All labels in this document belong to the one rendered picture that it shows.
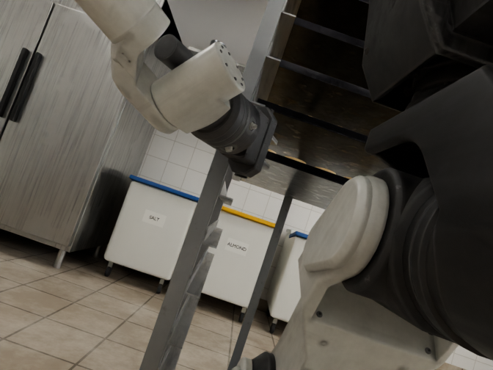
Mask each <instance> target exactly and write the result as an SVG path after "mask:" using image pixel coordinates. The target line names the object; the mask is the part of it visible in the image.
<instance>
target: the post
mask: <svg viewBox="0 0 493 370"><path fill-rule="evenodd" d="M284 4H285V0H269V1H268V4H267V6H266V10H265V12H264V14H263V18H262V21H261V23H260V26H259V29H258V33H257V35H256V38H255V41H254V43H253V46H252V50H251V52H250V55H249V58H248V60H247V63H246V67H245V68H244V72H243V75H242V77H243V79H244V83H245V90H244V91H243V92H242V94H243V95H244V96H245V97H246V98H247V99H248V100H249V101H251V99H252V96H253V93H254V91H255V87H256V86H257V84H258V80H259V78H260V74H261V72H262V69H263V66H264V63H265V60H266V55H267V53H268V50H269V46H270V44H271V42H272V40H273V37H274V34H275V32H276V29H277V25H278V23H279V20H280V16H281V12H282V8H283V7H284ZM228 167H229V164H228V158H227V157H226V156H223V155H222V154H221V153H220V152H219V151H218V150H216V152H215V154H214V157H213V161H212V163H211V166H210V169H209V171H208V175H207V178H206V179H205V183H204V186H203V188H202V191H201V194H200V198H199V200H198V203H197V206H196V209H195V211H194V215H193V217H192V219H191V223H190V226H189V229H188V232H187V234H186V238H185V240H184V243H183V246H182V248H181V251H180V255H179V257H178V260H177V263H176V265H175V269H174V272H173V274H172V277H171V280H170V282H169V286H168V288H167V292H166V294H165V297H164V301H163V302H162V305H161V309H160V311H159V314H158V317H157V320H156V323H155V326H154V328H153V331H152V334H151V337H150V340H149V343H148V345H147V349H146V351H145V355H144V357H143V359H142V363H141V366H140V368H139V370H158V368H159V366H160V364H161V360H162V358H163V355H164V351H165V349H166V347H167V341H168V338H169V334H170V332H171V330H172V326H173V324H174V323H175V320H176V317H177V315H178V311H179V309H180V305H181V303H182V300H183V296H184V292H185V290H186V286H187V283H188V281H189V278H190V276H191V274H192V271H193V268H194V265H195V262H196V260H197V256H198V254H199V251H200V248H201V245H202V244H201V243H202V240H203V237H204V235H205V231H206V228H207V227H208V224H209V222H210V220H211V216H212V213H213V210H214V207H215V205H216V202H217V199H218V194H219V190H220V188H221V186H222V182H223V180H224V178H225V176H226V173H227V169H228Z"/></svg>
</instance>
